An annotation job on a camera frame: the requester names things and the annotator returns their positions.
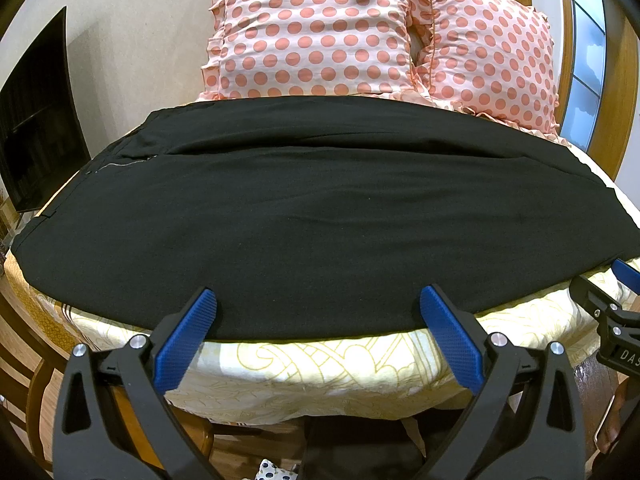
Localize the wooden framed window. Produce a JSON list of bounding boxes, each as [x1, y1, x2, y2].
[[518, 0, 639, 179]]

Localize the black flat television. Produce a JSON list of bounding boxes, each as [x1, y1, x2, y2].
[[1, 9, 90, 212]]

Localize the polka dot pillow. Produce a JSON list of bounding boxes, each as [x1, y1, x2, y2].
[[409, 0, 562, 143], [199, 0, 426, 102]]

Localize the left polka dot pillow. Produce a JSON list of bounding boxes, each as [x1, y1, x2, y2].
[[199, 0, 426, 102]]

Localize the wooden chair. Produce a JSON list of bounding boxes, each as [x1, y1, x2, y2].
[[1, 301, 304, 479]]

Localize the right polka dot pillow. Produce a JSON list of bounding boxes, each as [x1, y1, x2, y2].
[[409, 0, 562, 143]]

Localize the black pants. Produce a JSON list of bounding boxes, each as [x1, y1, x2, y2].
[[12, 96, 639, 342]]

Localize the yellow patterned bed sheet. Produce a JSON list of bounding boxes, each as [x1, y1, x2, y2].
[[3, 251, 640, 427]]

